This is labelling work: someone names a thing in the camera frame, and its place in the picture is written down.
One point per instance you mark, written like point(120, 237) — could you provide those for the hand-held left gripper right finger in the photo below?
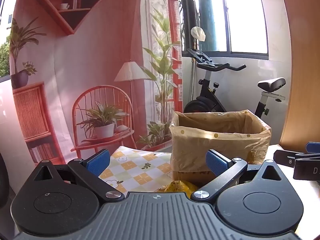
point(216, 163)

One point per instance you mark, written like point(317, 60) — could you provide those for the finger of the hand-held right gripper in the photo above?
point(285, 158)
point(313, 147)

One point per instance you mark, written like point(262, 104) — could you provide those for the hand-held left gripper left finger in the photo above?
point(98, 162)

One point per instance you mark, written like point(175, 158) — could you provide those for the brown cardboard box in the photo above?
point(190, 176)

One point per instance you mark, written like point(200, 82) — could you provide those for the yellow snack packet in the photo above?
point(180, 187)

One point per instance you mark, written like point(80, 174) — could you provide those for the translucent dotted plastic liner bag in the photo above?
point(195, 145)

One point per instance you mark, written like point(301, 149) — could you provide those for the checkered flower tablecloth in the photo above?
point(140, 165)

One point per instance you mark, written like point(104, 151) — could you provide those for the black exercise bike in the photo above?
point(207, 102)

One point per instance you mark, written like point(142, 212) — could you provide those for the wooden panel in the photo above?
point(305, 80)

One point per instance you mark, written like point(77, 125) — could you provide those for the printed room backdrop cloth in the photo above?
point(95, 42)

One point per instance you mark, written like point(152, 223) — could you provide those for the white cloth on bike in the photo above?
point(198, 33)

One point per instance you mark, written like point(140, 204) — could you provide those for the large bright window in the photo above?
point(247, 17)

